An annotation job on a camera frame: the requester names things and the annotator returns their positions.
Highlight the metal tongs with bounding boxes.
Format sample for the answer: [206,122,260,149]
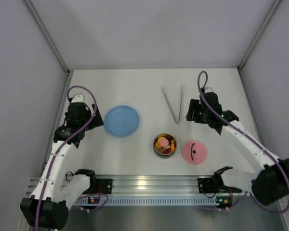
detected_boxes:
[161,83,184,125]

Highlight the pink round lid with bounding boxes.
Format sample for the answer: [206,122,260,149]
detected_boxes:
[182,141,207,165]

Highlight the blue plastic plate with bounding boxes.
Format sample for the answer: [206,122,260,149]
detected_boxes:
[104,105,140,138]

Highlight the pink round food piece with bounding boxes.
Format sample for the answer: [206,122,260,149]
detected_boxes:
[159,139,169,147]

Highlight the red-brown shrimp food piece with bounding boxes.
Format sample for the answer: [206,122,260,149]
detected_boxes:
[162,148,172,155]

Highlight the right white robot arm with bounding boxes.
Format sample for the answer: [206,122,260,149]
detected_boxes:
[186,92,289,205]

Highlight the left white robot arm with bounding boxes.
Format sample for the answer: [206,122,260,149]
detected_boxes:
[20,102,104,230]

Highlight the round steel lunch box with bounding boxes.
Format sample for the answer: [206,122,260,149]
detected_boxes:
[153,133,177,158]

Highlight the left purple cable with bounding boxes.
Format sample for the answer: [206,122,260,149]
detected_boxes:
[36,85,109,231]

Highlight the purple cable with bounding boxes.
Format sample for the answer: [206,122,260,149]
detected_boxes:
[197,71,289,214]
[36,85,109,231]

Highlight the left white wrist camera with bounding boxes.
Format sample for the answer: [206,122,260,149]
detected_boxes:
[70,93,85,103]

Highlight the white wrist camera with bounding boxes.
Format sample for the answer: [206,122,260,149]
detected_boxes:
[203,87,214,94]
[70,93,85,103]

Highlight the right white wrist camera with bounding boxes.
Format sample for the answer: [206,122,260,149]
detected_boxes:
[203,87,214,94]

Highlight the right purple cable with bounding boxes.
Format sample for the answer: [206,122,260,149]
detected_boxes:
[197,71,289,214]

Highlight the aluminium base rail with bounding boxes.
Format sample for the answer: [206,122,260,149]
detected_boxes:
[28,174,256,196]

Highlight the left aluminium frame post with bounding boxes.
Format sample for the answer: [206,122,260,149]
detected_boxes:
[22,0,70,76]

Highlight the aluminium frame post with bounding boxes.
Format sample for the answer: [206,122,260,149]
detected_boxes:
[237,0,283,73]
[22,0,70,76]

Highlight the right aluminium frame post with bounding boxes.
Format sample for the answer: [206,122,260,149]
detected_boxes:
[237,0,283,73]

